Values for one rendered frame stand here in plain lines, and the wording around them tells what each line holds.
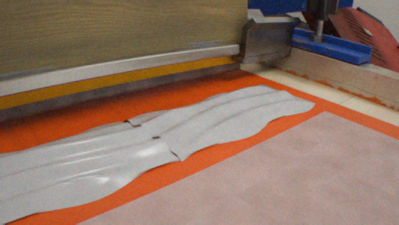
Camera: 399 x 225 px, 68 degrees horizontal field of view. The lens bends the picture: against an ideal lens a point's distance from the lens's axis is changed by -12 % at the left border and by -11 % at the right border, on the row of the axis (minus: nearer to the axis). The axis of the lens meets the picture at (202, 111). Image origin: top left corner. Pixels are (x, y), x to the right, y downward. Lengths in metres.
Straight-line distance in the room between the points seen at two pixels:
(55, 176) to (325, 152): 0.18
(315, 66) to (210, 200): 0.28
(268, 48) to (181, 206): 0.26
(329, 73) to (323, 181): 0.22
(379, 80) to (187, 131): 0.24
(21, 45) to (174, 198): 0.14
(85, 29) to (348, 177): 0.21
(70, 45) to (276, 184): 0.17
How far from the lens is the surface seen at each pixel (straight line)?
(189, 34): 0.32
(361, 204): 0.21
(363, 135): 0.30
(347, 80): 0.41
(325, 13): 0.44
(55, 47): 0.25
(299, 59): 0.44
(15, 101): 0.26
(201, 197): 0.18
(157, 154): 0.21
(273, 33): 0.40
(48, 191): 0.18
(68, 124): 0.26
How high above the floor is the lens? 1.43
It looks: 42 degrees down
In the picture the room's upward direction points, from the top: 36 degrees clockwise
